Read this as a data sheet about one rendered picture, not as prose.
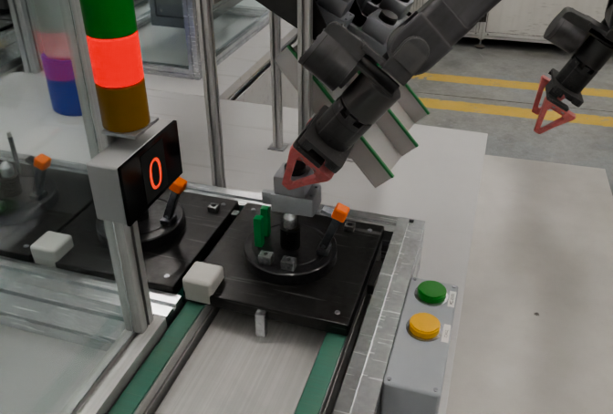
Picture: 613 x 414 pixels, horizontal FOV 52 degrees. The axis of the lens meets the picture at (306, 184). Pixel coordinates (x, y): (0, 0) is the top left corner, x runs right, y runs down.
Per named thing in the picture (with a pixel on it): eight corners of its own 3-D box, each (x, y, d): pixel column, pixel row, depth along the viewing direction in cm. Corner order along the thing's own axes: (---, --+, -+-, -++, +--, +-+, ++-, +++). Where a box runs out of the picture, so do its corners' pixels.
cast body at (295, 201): (321, 201, 93) (321, 160, 89) (313, 218, 89) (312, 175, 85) (268, 193, 95) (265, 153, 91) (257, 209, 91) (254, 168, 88)
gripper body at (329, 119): (294, 144, 80) (328, 107, 76) (316, 112, 89) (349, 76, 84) (332, 177, 81) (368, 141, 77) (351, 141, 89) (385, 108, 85)
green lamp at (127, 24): (147, 26, 64) (140, -24, 61) (119, 41, 60) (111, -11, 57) (104, 22, 65) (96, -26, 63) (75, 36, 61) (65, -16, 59)
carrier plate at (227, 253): (383, 235, 103) (384, 224, 102) (348, 336, 83) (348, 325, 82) (247, 212, 109) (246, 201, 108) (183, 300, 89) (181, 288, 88)
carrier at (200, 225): (239, 210, 109) (234, 146, 103) (174, 298, 90) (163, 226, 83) (118, 188, 116) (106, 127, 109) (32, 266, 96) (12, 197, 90)
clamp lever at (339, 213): (331, 244, 93) (350, 207, 89) (327, 253, 91) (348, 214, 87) (309, 233, 93) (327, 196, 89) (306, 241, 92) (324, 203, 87)
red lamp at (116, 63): (152, 73, 66) (147, 27, 64) (128, 90, 62) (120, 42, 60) (111, 67, 68) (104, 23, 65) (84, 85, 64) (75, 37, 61)
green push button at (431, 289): (446, 293, 90) (448, 282, 89) (443, 311, 87) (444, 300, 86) (419, 287, 91) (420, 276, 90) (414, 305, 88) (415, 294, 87)
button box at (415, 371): (453, 315, 94) (459, 283, 91) (435, 429, 77) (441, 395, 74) (407, 305, 96) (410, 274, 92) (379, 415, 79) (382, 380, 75)
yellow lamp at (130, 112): (159, 116, 69) (153, 74, 66) (135, 136, 65) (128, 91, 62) (119, 110, 70) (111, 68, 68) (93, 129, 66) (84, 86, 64)
